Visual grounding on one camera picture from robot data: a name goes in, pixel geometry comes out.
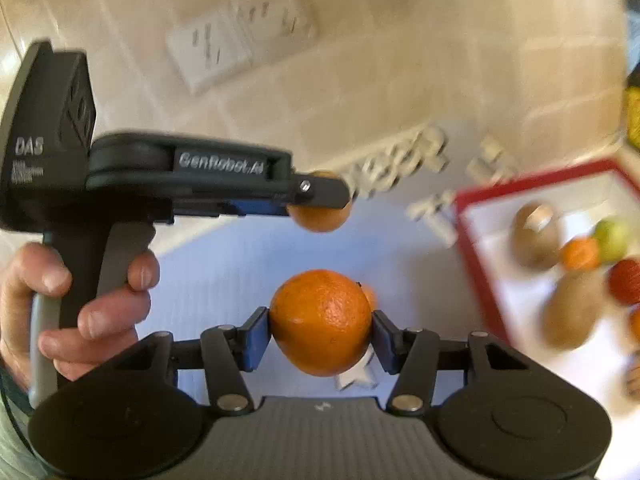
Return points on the white wall socket right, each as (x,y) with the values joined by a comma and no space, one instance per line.
(276,29)

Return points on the small mandarin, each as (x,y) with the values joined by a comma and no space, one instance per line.
(320,220)

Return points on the yellow detergent jug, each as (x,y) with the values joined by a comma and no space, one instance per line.
(632,107)

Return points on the brown potato large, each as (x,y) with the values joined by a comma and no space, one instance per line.
(571,313)

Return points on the green apple pale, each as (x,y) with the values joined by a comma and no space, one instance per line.
(612,235)

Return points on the white wall socket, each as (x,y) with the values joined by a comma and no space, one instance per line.
(276,29)
(208,49)

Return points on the small knobby potato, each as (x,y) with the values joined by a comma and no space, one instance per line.
(632,381)

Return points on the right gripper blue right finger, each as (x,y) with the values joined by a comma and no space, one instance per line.
(395,347)

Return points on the red white cardboard box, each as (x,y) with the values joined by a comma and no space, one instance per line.
(511,297)

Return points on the red strawberry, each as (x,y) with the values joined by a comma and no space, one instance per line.
(624,281)

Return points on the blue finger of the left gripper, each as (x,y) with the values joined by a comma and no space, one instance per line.
(312,190)
(243,208)

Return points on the large orange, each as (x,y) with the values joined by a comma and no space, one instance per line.
(321,322)

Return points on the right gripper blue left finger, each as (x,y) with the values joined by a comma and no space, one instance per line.
(248,342)

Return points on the kiwi with sticker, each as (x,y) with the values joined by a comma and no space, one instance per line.
(536,236)

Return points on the white wall socket left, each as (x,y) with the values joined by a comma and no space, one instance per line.
(208,49)

